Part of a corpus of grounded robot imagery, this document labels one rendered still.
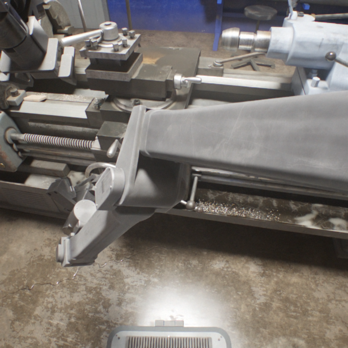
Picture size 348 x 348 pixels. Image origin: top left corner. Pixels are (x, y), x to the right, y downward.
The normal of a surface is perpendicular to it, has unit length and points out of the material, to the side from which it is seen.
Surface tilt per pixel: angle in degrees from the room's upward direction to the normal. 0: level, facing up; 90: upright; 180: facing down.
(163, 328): 45
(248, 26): 90
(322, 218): 0
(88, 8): 90
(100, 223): 62
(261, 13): 0
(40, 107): 36
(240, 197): 0
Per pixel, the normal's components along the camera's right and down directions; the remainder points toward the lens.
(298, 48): -0.18, 0.69
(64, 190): 0.84, -0.22
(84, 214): 0.51, -0.48
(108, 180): -0.84, -0.11
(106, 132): -0.02, -0.65
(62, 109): -0.12, -0.09
